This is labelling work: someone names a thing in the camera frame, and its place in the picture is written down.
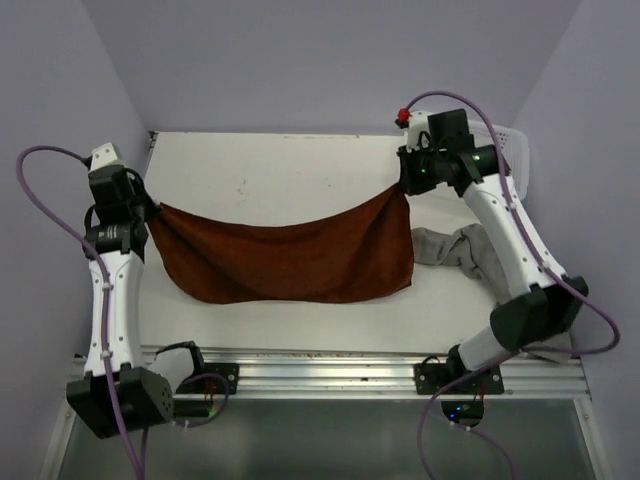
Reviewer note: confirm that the white perforated plastic basket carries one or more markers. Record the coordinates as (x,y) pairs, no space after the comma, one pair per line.
(515,148)

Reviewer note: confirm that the rust brown towel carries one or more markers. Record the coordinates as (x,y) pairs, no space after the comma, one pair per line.
(362,254)

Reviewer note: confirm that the grey towel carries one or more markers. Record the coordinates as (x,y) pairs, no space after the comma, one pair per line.
(468,248)

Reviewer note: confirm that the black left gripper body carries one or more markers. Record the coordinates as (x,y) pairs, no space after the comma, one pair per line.
(141,205)

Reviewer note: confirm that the aluminium mounting rail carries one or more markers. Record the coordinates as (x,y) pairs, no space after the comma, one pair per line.
(361,376)

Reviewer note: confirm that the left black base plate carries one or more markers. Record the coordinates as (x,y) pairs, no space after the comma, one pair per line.
(211,379)

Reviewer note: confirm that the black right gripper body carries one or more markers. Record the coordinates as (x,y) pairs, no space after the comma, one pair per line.
(422,167)

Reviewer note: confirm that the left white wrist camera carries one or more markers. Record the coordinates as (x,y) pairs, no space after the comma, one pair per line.
(104,156)

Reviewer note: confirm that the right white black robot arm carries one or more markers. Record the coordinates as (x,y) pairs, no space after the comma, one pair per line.
(537,302)

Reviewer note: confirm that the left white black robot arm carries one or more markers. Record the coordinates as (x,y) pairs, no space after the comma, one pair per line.
(118,390)

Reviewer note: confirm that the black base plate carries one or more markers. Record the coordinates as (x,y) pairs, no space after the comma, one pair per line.
(211,379)
(429,378)

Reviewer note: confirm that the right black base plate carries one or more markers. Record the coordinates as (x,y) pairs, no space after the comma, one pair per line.
(429,378)

